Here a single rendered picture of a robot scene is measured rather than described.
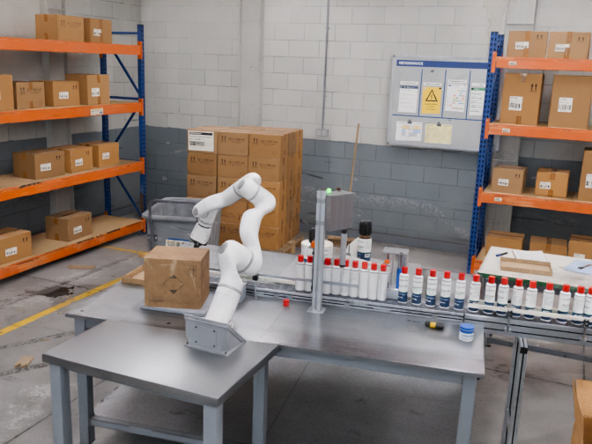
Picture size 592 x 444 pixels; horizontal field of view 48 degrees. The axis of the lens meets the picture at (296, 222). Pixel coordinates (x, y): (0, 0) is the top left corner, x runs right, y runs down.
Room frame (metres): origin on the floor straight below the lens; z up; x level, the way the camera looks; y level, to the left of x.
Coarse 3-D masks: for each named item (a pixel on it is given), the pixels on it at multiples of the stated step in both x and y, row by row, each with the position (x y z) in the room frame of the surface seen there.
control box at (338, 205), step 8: (336, 192) 3.42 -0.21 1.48; (344, 192) 3.43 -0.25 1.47; (328, 200) 3.34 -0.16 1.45; (336, 200) 3.34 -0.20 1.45; (344, 200) 3.39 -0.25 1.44; (352, 200) 3.42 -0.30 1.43; (328, 208) 3.33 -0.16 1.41; (336, 208) 3.35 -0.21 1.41; (344, 208) 3.39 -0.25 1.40; (352, 208) 3.43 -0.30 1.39; (328, 216) 3.33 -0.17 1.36; (336, 216) 3.35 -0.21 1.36; (344, 216) 3.39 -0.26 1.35; (352, 216) 3.43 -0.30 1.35; (328, 224) 3.33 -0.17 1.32; (336, 224) 3.35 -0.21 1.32; (344, 224) 3.39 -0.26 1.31
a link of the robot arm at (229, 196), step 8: (224, 192) 3.59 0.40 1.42; (232, 192) 3.54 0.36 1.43; (208, 200) 3.57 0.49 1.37; (216, 200) 3.58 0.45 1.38; (224, 200) 3.57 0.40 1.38; (232, 200) 3.56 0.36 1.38; (200, 208) 3.57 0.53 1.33; (208, 208) 3.56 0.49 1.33; (216, 208) 3.56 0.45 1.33; (200, 216) 3.59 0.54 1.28
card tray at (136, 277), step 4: (140, 268) 3.90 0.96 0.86; (132, 272) 3.81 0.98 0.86; (136, 272) 3.85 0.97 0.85; (140, 272) 3.89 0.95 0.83; (124, 276) 3.72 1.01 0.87; (128, 276) 3.76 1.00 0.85; (132, 276) 3.81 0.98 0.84; (136, 276) 3.81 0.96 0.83; (140, 276) 3.82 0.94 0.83; (124, 280) 3.68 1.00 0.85; (128, 280) 3.67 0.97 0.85; (132, 280) 3.67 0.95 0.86; (136, 280) 3.66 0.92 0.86; (140, 280) 3.65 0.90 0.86; (128, 284) 3.67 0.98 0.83; (132, 284) 3.67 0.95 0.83; (136, 284) 3.66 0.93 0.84; (140, 284) 3.65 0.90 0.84
